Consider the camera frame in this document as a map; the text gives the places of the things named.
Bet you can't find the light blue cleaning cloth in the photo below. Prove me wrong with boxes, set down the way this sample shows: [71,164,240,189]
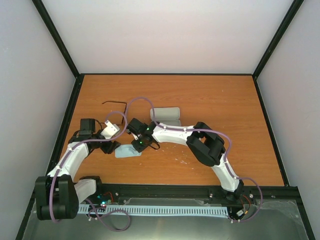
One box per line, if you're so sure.
[114,144,142,159]

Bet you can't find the pink glasses case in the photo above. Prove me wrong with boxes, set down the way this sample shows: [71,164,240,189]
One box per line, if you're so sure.
[150,107,181,127]

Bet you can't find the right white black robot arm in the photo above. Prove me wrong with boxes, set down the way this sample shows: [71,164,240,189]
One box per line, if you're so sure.
[126,118,244,202]

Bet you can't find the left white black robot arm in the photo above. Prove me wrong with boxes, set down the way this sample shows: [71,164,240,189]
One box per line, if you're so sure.
[35,118,120,222]

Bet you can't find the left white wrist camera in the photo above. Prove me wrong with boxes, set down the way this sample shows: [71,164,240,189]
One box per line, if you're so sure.
[100,120,120,140]

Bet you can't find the black thin-frame sunglasses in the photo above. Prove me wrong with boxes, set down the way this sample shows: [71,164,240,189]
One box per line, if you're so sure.
[102,100,127,126]

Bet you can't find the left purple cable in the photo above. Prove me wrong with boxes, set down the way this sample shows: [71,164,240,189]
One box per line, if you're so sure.
[49,111,131,231]

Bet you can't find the light blue slotted cable duct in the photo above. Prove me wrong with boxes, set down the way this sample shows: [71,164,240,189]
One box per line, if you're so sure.
[77,203,230,217]

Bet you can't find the left black frame post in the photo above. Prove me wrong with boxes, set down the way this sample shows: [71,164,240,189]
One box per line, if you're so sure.
[31,0,81,79]

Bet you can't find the black frame post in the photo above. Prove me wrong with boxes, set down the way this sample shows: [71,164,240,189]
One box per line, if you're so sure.
[31,0,81,79]
[252,0,305,79]

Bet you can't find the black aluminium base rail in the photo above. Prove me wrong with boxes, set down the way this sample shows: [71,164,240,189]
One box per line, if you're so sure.
[88,183,302,206]

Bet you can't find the right black frame post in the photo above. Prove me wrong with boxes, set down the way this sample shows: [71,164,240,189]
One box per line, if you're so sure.
[252,0,305,79]

